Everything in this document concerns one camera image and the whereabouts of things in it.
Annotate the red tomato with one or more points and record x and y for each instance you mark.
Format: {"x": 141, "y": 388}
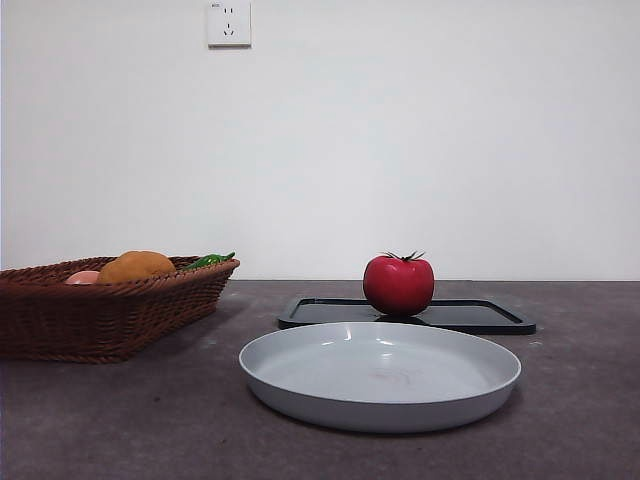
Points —
{"x": 397, "y": 285}

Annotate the green pepper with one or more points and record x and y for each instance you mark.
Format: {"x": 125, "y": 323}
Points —
{"x": 210, "y": 260}

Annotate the grey round plate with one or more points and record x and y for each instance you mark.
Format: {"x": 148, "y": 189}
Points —
{"x": 380, "y": 405}

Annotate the black rectangular tray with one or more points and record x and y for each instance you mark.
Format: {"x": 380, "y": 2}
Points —
{"x": 480, "y": 317}

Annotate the brown potato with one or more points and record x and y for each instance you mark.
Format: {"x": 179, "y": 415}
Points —
{"x": 135, "y": 267}

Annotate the brown wicker basket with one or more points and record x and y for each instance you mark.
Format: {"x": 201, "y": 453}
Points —
{"x": 100, "y": 320}

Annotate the white wall socket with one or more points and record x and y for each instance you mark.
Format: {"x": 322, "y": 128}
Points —
{"x": 229, "y": 35}

